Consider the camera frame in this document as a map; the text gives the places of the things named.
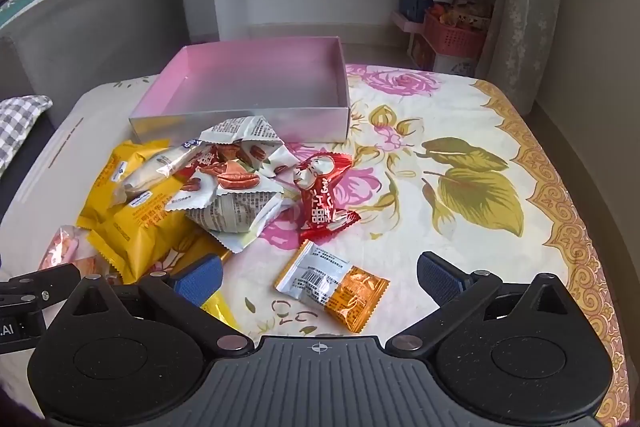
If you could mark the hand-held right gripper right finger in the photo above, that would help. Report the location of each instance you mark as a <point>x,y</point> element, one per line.
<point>440,279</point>

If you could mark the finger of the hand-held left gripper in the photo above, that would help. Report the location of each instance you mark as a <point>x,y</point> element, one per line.
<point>50,279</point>

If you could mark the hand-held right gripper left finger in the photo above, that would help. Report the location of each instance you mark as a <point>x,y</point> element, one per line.
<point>200,279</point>

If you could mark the pink peanut candy packet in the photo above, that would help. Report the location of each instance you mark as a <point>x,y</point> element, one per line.
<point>60,247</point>

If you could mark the white walnut-print snack packet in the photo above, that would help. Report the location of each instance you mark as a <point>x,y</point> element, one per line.
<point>235,212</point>
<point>245,129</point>
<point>192,193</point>

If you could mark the orange and white snack packet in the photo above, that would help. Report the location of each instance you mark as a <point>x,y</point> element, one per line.
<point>350,292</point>

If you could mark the clear rice cracker packet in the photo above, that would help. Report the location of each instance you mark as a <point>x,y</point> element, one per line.
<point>150,172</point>

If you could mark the red snack packet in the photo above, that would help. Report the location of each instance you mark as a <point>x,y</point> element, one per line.
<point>325,197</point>

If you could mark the pink cardboard box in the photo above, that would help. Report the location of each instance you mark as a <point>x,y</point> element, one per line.
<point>250,77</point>

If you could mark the floral bed sheet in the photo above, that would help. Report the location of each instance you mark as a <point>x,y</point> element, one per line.
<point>500,232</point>

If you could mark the checkered cushion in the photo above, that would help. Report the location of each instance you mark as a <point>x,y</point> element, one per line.
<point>20,127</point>

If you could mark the white storage crate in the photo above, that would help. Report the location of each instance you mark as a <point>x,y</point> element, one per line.
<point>450,64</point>

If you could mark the large pink basket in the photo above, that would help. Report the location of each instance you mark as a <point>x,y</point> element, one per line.
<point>455,37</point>

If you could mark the pink tray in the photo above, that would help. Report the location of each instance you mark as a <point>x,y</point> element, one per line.
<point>406,23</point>

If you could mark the grey sofa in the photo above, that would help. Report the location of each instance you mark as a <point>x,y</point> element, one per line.
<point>100,22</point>

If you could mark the printed cardboard box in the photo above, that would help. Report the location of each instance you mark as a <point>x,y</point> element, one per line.
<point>467,13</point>

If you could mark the blue storage bin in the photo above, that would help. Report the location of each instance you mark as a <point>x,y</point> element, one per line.
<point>414,7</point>

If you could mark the lace curtain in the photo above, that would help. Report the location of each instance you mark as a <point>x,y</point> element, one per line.
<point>525,7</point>

